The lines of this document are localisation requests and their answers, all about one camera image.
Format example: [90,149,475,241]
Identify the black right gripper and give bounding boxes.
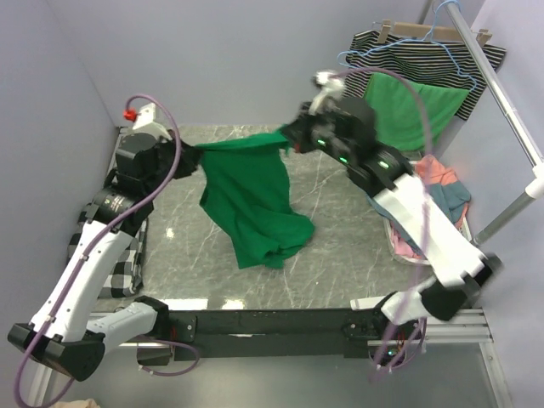
[280,100,353,166]

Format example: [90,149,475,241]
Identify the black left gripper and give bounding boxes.
[144,128,201,197]

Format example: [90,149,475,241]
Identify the green t-shirt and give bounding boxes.
[196,132,315,269]

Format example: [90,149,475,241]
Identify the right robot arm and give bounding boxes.
[280,99,502,339]

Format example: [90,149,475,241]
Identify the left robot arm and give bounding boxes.
[8,132,198,382]

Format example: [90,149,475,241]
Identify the green towel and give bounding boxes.
[364,73,468,151]

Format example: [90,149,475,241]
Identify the coral orange garment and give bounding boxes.
[414,155,458,185]

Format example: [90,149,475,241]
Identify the wooden clip hanger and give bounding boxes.
[371,18,494,47]

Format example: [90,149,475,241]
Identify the black white checkered shirt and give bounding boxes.
[67,202,150,298]

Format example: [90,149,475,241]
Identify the black white striped shirt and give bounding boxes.
[348,30,486,121]

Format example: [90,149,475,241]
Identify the teal blue garment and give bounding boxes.
[429,181,471,218]

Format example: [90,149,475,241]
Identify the pink garment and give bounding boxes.
[389,222,427,261]

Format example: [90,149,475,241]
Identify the silver clothes rack pole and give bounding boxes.
[443,1,543,232]

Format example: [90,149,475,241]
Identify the black base beam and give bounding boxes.
[169,306,426,362]

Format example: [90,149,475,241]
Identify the beige cloth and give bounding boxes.
[50,399,101,408]

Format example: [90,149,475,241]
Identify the aluminium rail frame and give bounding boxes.
[25,308,513,408]

